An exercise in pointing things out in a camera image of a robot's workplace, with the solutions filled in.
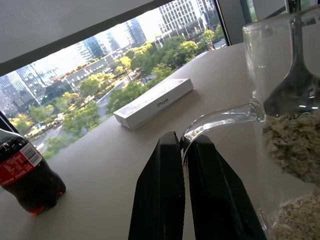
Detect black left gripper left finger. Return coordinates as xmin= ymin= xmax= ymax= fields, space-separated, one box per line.
xmin=127 ymin=130 xmax=186 ymax=240

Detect oatmeal flakes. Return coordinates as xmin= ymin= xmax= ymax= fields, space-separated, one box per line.
xmin=261 ymin=111 xmax=320 ymax=240

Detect cola bottle with red label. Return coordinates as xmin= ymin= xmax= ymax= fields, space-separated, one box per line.
xmin=0 ymin=127 xmax=67 ymax=216

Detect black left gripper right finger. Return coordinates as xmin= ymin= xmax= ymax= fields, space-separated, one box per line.
xmin=180 ymin=134 xmax=268 ymax=240

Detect white iPhone box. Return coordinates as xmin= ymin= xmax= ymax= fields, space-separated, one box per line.
xmin=112 ymin=77 xmax=195 ymax=131

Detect metal spoon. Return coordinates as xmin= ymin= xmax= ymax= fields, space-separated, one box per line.
xmin=263 ymin=15 xmax=320 ymax=118

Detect clear glass mug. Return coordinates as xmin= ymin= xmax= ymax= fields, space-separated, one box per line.
xmin=180 ymin=5 xmax=320 ymax=240

